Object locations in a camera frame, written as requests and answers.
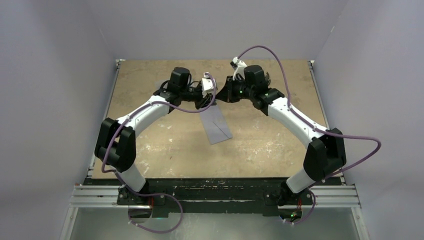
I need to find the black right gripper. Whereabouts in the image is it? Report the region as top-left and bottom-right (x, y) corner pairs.
(216, 77), (254, 105)

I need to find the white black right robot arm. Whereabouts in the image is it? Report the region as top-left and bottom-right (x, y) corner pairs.
(217, 63), (347, 205)

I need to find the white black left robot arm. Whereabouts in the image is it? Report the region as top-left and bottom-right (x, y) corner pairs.
(94, 67), (217, 205)

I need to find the clear plastic screw box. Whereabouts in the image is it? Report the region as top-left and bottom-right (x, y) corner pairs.
(153, 80), (169, 96)

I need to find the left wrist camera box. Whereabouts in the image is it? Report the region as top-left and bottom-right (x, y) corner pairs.
(200, 72), (217, 97)

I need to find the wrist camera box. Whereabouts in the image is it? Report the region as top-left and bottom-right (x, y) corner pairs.
(200, 72), (217, 97)
(230, 56), (247, 81)

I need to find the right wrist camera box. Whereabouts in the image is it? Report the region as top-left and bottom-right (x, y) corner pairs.
(230, 56), (247, 81)

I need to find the black aluminium base frame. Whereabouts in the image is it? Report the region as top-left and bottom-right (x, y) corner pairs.
(70, 177), (360, 219)

